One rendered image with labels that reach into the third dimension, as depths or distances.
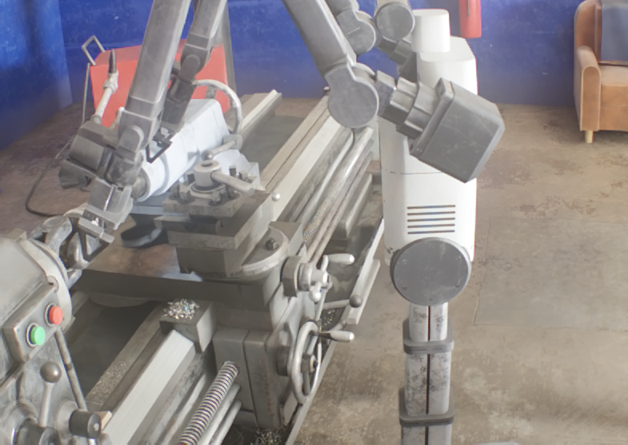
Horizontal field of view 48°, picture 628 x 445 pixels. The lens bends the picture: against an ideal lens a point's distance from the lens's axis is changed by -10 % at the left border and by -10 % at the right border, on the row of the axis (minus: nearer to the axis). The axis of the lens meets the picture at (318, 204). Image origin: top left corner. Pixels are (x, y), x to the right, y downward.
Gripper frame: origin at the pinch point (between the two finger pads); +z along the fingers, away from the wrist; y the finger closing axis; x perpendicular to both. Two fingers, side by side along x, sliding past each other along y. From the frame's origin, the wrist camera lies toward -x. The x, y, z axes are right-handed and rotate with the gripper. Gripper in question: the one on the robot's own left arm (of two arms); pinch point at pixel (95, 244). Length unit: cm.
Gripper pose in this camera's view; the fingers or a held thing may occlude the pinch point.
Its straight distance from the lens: 139.5
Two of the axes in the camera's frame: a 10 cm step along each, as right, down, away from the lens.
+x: 9.0, 4.2, 1.4
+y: -0.6, 4.3, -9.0
